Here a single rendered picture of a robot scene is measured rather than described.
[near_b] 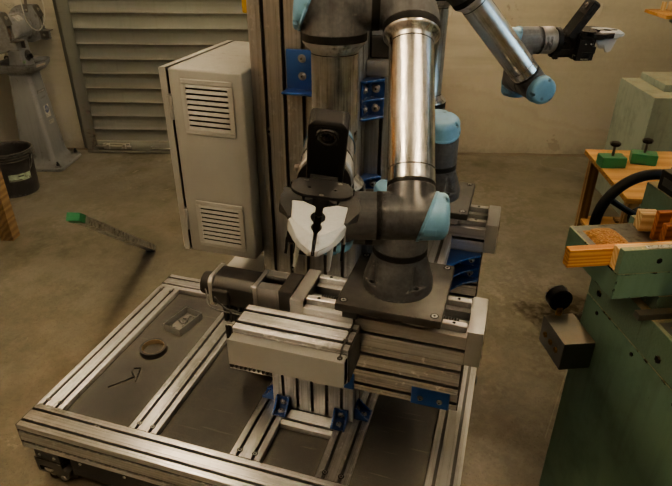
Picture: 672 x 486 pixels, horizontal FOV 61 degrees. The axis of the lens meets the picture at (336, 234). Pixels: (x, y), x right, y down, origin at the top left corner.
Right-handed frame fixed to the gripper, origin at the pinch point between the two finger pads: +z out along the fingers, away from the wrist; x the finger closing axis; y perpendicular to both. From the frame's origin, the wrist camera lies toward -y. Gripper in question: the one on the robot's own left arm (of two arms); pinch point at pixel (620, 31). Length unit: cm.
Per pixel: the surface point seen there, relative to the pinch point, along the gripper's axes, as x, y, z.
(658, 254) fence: 76, 21, -29
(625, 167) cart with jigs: -54, 76, 60
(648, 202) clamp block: 50, 27, -13
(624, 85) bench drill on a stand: -138, 71, 107
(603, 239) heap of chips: 65, 25, -33
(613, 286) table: 77, 28, -37
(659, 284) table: 77, 28, -27
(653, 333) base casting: 82, 37, -28
